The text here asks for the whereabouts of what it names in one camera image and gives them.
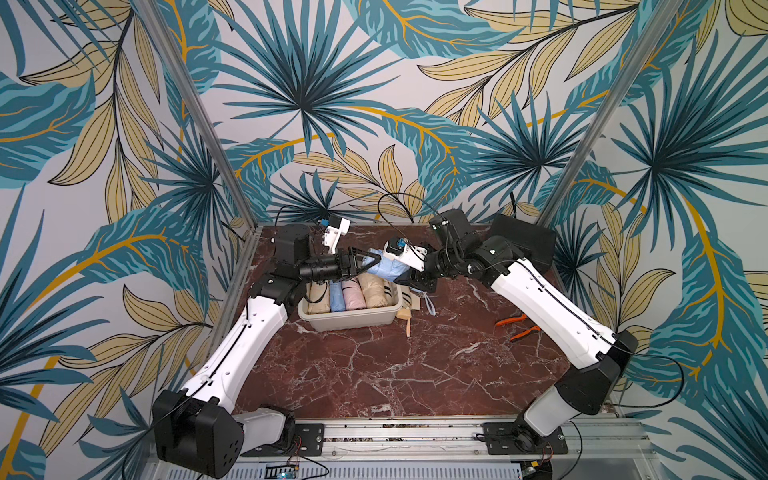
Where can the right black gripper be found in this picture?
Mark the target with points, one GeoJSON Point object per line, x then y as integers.
{"type": "Point", "coordinates": [421, 278]}

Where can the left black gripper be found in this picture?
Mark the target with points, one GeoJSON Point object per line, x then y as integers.
{"type": "Point", "coordinates": [348, 262]}

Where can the pink umbrella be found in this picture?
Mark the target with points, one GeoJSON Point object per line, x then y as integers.
{"type": "Point", "coordinates": [353, 295]}

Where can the blue umbrella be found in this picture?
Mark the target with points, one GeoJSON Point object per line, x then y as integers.
{"type": "Point", "coordinates": [336, 297]}
{"type": "Point", "coordinates": [391, 269]}

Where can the tan umbrella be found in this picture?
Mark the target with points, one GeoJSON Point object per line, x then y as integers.
{"type": "Point", "coordinates": [318, 298]}

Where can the blue umbrella back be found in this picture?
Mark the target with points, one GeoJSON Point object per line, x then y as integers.
{"type": "Point", "coordinates": [391, 269]}

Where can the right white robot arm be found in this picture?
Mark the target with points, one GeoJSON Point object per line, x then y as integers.
{"type": "Point", "coordinates": [510, 260]}

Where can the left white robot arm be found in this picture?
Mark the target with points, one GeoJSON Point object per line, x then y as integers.
{"type": "Point", "coordinates": [195, 428]}

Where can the black plastic tool case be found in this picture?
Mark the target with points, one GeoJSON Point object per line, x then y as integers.
{"type": "Point", "coordinates": [537, 243]}

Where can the green circuit board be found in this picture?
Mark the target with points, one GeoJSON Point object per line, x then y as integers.
{"type": "Point", "coordinates": [281, 472]}

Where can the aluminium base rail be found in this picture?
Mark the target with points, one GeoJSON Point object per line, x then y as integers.
{"type": "Point", "coordinates": [455, 447]}

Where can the left aluminium corner post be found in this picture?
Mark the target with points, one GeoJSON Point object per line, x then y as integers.
{"type": "Point", "coordinates": [160, 34]}

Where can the aluminium corner post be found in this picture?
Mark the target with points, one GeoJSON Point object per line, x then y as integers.
{"type": "Point", "coordinates": [626, 76]}
{"type": "Point", "coordinates": [160, 34]}

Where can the right aluminium corner post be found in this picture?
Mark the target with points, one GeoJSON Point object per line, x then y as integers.
{"type": "Point", "coordinates": [626, 76]}

